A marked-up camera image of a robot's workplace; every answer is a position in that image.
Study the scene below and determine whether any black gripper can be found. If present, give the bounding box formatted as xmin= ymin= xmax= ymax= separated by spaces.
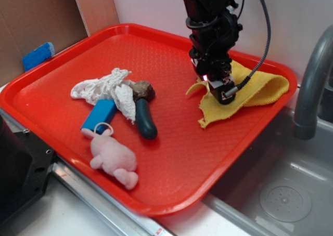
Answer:
xmin=189 ymin=34 xmax=236 ymax=105

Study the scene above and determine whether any yellow cloth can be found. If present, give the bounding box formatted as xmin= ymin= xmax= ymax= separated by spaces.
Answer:
xmin=186 ymin=71 xmax=289 ymax=128

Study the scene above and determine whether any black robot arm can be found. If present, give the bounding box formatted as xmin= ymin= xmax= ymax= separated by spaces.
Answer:
xmin=183 ymin=0 xmax=242 ymax=104

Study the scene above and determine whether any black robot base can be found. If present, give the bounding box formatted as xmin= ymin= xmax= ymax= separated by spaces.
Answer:
xmin=1 ymin=118 xmax=54 ymax=226

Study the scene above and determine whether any brown rock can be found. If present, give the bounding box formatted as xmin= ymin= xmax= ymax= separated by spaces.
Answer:
xmin=133 ymin=81 xmax=156 ymax=102

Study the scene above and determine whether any dark green oblong object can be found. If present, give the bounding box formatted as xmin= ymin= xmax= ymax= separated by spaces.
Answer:
xmin=136 ymin=98 xmax=158 ymax=140

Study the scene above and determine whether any grey faucet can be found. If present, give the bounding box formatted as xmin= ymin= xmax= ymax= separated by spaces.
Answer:
xmin=292 ymin=26 xmax=332 ymax=140

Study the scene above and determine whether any white crumpled paper towel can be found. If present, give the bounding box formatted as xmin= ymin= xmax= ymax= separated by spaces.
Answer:
xmin=70 ymin=68 xmax=136 ymax=123

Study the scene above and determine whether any red plastic tray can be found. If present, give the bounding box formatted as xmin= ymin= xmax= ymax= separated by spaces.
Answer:
xmin=1 ymin=24 xmax=297 ymax=217

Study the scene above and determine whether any blue rectangular block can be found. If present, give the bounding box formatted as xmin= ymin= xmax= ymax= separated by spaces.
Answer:
xmin=81 ymin=99 xmax=118 ymax=135

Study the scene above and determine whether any grey sink basin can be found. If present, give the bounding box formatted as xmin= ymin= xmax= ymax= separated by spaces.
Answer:
xmin=203 ymin=108 xmax=332 ymax=235

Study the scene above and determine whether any pink plush bunny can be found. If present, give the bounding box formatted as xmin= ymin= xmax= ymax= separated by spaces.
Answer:
xmin=81 ymin=122 xmax=138 ymax=190

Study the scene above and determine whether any blue sponge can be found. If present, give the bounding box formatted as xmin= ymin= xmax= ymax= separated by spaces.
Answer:
xmin=22 ymin=42 xmax=55 ymax=72

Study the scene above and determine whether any brown cardboard panel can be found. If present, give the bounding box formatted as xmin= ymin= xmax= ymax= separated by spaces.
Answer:
xmin=1 ymin=0 xmax=87 ymax=85

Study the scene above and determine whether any grey braided cable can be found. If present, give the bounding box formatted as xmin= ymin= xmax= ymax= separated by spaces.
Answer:
xmin=223 ymin=0 xmax=272 ymax=94

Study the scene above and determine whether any metal rail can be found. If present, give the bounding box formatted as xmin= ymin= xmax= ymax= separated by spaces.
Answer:
xmin=0 ymin=108 xmax=175 ymax=236

